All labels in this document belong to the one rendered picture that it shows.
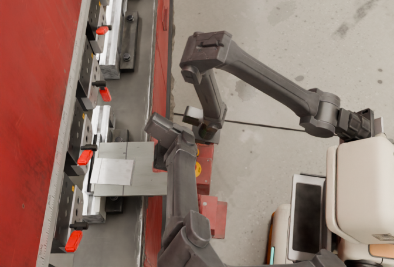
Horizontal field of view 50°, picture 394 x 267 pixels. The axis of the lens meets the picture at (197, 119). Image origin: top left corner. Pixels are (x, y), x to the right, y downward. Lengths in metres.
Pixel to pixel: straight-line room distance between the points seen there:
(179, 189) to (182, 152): 0.16
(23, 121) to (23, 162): 0.07
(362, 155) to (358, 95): 1.80
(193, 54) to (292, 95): 0.27
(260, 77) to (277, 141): 1.52
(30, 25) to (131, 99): 0.81
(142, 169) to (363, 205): 0.68
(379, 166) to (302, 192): 0.36
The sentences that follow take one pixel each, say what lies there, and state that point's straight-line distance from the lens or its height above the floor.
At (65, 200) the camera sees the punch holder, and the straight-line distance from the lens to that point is 1.02.
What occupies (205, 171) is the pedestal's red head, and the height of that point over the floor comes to 0.78.
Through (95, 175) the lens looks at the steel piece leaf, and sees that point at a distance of 1.36.
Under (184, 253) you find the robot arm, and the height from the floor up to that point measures 1.54.
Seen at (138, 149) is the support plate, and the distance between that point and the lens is 1.37.
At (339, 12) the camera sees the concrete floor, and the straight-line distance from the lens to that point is 3.18.
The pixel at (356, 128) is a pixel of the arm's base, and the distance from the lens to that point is 1.19.
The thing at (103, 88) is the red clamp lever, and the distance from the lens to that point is 1.24.
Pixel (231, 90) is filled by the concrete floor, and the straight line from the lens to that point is 2.66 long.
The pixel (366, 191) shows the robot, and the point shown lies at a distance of 0.96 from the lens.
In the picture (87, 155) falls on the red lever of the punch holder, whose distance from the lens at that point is 1.05.
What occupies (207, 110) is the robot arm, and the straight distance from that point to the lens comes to 1.27.
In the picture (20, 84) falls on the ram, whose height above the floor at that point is 1.61.
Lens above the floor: 2.22
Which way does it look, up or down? 61 degrees down
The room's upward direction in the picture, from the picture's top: 4 degrees counter-clockwise
